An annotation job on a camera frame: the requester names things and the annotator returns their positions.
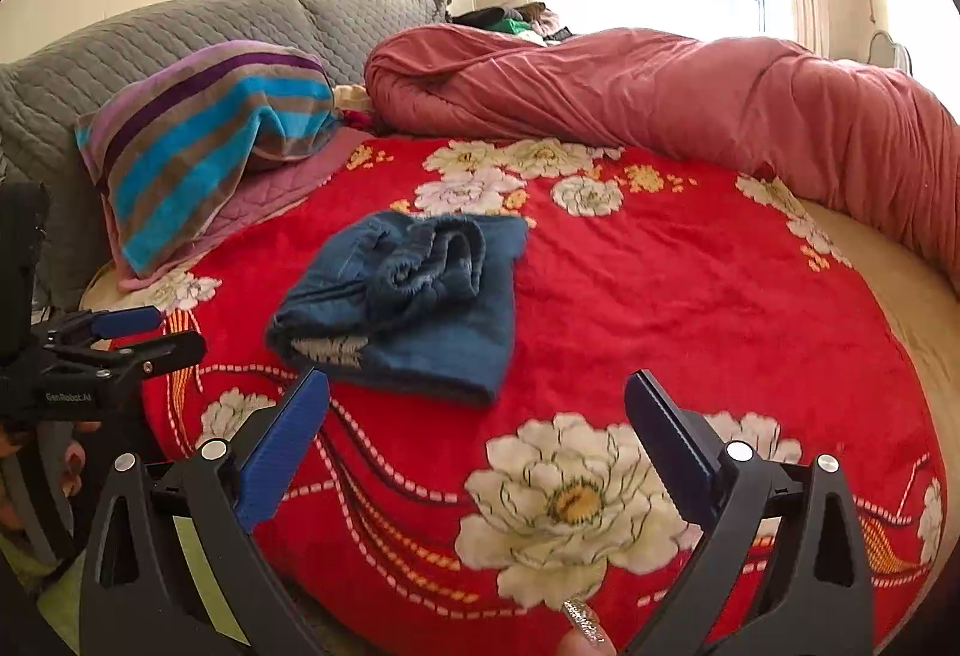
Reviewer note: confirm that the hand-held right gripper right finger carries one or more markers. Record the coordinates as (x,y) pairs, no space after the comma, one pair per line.
(667,446)

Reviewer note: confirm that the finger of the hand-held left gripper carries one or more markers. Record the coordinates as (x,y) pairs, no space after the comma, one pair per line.
(172,350)
(127,321)

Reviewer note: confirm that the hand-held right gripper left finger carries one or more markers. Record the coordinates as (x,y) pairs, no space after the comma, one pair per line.
(281,446)

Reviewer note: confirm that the blue denim pants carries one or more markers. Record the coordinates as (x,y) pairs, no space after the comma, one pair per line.
(450,326)

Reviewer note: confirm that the person's left hand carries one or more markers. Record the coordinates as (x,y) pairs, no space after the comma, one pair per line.
(71,459)

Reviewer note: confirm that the person's right hand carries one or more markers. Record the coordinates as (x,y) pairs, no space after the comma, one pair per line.
(581,637)

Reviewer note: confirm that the red floral blanket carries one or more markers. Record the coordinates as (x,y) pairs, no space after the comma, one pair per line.
(637,266)

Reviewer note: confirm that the pink quilted pillow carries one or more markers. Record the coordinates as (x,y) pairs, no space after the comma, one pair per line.
(277,191)

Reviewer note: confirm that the striped pillow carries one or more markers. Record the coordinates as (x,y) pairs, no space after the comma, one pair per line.
(187,139)

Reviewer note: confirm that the yellow-green cloth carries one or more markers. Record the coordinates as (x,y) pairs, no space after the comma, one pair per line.
(30,560)

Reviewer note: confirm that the grey quilted headboard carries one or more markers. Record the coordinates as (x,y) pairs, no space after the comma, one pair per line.
(112,49)

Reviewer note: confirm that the cream cloth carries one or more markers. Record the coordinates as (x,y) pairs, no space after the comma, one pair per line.
(352,98)

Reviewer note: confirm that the red-pink duvet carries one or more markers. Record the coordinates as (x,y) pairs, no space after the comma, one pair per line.
(675,86)

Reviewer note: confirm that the pile of clothes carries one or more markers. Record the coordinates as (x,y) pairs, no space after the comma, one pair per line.
(487,17)

